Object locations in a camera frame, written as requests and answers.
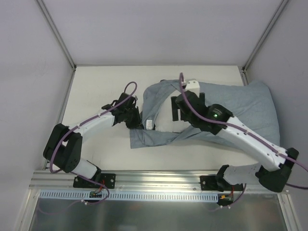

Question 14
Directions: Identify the white pillow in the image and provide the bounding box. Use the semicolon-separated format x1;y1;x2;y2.
154;90;190;133

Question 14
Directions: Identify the grey striped pillowcase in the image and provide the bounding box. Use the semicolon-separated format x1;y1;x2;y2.
130;80;280;149

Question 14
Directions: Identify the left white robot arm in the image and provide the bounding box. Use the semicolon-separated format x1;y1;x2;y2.
43;92;143;188

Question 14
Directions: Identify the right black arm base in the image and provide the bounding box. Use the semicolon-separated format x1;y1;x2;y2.
199;165;244;192

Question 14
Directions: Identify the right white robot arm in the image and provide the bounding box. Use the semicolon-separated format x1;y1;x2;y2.
171;91;299;193

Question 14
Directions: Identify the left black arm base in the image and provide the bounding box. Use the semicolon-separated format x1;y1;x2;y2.
73;170;116;189

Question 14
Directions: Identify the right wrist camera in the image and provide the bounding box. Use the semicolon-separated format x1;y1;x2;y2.
183;79;200;96

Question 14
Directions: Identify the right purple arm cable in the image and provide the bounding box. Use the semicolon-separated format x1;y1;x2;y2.
178;72;308;190

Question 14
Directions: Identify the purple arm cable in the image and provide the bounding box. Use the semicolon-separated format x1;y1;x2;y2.
178;72;308;190
49;82;139;174

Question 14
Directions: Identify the right aluminium frame post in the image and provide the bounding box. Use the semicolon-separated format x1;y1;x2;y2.
242;0;290;72

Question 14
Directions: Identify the aluminium frame post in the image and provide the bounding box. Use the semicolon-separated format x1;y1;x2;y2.
242;0;290;72
36;0;77;71

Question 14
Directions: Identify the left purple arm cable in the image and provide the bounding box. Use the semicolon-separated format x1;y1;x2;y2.
49;82;139;174

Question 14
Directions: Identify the aluminium mounting rail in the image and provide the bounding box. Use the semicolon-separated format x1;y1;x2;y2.
28;169;289;193

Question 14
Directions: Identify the left aluminium frame post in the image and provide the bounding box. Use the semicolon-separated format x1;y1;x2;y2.
36;0;77;71

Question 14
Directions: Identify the white slotted cable duct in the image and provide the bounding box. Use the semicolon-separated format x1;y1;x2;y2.
39;190;218;203

